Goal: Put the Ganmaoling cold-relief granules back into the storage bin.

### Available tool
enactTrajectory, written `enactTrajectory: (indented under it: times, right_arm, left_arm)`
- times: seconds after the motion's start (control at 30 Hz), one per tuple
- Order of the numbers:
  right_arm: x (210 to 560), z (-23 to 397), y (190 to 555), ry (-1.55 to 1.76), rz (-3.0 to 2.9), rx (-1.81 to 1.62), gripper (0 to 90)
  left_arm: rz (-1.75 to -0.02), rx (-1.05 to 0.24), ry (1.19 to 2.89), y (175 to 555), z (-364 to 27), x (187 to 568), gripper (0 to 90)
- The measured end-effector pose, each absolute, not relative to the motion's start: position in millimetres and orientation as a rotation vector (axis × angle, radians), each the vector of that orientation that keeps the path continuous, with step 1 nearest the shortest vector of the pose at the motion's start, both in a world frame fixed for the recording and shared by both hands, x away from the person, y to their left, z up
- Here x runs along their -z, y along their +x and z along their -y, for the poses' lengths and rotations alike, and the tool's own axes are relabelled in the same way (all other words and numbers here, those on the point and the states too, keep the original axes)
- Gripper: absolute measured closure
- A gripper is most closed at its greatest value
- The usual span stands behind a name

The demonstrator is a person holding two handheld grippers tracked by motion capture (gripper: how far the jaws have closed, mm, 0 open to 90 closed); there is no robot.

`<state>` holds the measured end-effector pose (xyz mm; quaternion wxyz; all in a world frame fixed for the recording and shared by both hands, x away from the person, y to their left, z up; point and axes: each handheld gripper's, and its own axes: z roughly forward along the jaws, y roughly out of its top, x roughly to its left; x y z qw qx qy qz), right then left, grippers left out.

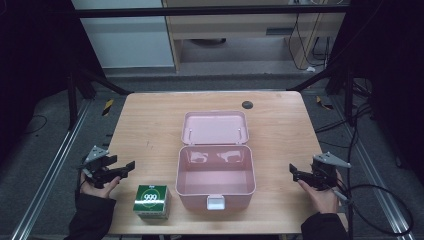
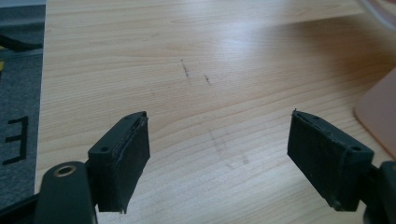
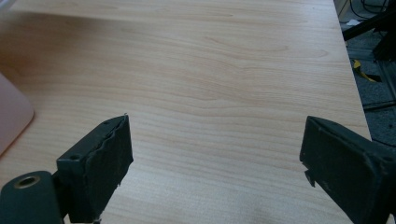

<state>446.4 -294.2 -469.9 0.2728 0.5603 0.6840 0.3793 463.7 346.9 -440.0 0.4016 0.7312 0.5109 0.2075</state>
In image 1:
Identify thin black floor cable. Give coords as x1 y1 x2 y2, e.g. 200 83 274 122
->
23 114 49 136

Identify black metal stand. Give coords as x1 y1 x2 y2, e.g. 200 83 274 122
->
285 62 356 128
65 67 133 132

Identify black horizontal frame bar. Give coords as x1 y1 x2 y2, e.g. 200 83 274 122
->
71 4 352 20

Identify white cabinet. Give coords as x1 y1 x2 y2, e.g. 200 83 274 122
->
70 0 176 70

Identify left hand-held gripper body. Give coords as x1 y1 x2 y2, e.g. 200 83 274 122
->
79 144 118 190

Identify aluminium floor rail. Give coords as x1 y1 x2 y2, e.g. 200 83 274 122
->
9 99 92 240
329 95 418 240

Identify black floor cables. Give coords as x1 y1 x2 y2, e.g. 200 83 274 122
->
314 101 375 135

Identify person's right hand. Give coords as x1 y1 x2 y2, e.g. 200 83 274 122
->
297 169 345 215

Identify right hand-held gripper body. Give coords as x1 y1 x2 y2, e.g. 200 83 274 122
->
311 152 352 192

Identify person's left hand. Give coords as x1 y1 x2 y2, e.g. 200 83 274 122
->
79 171 122 200

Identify pink open storage box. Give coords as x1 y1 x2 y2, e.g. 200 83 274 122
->
175 110 257 212

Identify light wooden desk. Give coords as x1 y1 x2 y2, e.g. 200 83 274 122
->
162 0 348 73

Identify yellow and black tape marker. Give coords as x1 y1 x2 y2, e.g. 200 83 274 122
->
101 98 115 117
315 95 335 111

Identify green and white carton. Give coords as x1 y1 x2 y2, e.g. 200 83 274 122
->
132 184 172 221

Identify black hanging cables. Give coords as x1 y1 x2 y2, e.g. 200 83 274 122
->
287 12 332 73

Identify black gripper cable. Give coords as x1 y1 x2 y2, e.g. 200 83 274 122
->
332 184 415 236

